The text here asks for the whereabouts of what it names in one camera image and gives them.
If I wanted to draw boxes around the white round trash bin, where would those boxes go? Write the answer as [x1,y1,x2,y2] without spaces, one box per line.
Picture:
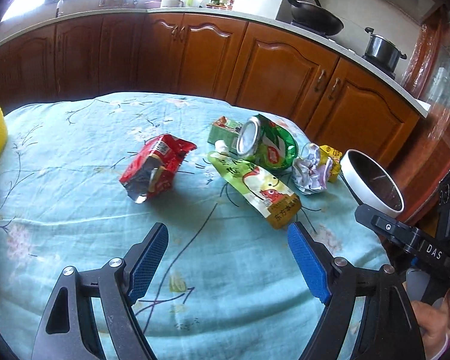
[340,149,405,218]

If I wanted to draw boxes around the person's right hand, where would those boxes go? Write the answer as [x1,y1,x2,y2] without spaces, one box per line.
[411,289,450,359]

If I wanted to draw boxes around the light blue floral tablecloth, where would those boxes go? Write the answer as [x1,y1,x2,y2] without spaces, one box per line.
[0,91,391,360]

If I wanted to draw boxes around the yellow snack wrapper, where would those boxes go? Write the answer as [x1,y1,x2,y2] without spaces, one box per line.
[319,145,343,183]

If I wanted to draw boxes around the crumpled white paper wrapper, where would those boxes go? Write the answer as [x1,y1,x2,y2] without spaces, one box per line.
[292,142,329,195]

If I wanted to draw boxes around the green yellow snack pouch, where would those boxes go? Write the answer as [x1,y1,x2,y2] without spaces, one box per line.
[208,151,302,229]

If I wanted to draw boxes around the red snack wrapper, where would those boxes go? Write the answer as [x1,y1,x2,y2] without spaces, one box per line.
[119,133,197,204]

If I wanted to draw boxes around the brown wooden base cabinets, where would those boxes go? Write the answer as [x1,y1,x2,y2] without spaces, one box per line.
[0,13,426,165]

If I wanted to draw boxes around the black steel cooking pot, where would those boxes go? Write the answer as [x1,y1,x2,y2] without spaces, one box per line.
[362,27,407,78]

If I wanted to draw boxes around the crushed green soda can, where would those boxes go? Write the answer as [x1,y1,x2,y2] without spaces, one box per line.
[236,114,298,172]

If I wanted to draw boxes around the green drink carton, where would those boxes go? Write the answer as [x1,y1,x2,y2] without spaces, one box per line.
[207,116,242,155]

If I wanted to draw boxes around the brown wooden door frame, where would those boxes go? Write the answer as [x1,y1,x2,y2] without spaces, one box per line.
[393,6,450,223]

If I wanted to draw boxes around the black wok with handle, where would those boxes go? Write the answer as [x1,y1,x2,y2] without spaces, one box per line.
[287,0,345,37]

